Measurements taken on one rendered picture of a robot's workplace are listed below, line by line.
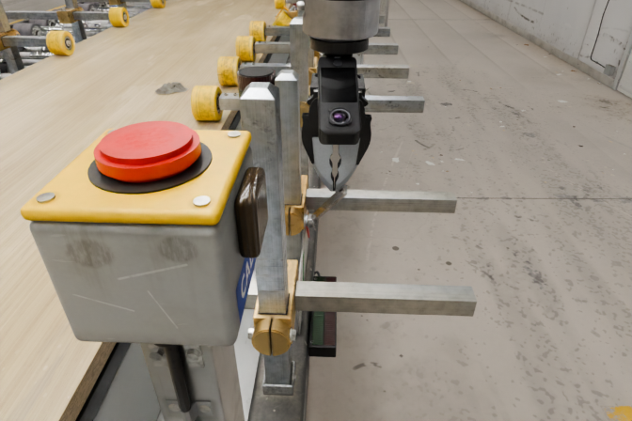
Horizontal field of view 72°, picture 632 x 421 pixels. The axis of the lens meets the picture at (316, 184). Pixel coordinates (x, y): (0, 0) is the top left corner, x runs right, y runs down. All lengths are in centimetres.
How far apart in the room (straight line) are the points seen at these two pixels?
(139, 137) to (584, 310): 197
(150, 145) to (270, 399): 58
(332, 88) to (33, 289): 46
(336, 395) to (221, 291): 140
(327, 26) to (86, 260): 39
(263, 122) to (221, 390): 26
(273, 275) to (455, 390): 116
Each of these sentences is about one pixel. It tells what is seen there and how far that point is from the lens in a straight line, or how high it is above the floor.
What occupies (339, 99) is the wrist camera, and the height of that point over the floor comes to 114.
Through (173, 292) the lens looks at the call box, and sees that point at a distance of 18.
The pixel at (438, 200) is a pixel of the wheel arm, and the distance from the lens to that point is 85.
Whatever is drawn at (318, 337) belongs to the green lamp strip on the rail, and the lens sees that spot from 78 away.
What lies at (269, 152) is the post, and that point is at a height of 110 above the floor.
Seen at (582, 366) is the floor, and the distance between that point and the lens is 186.
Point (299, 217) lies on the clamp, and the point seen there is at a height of 86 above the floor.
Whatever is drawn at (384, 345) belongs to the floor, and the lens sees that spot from 169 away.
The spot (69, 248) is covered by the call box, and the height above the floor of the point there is 120.
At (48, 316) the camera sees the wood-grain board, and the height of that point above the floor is 90.
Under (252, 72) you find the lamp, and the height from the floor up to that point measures 111.
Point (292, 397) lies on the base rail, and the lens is 72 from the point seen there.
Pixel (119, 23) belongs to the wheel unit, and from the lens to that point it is 218.
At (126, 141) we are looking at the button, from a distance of 19.
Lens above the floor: 131
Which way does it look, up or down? 31 degrees down
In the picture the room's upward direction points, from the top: straight up
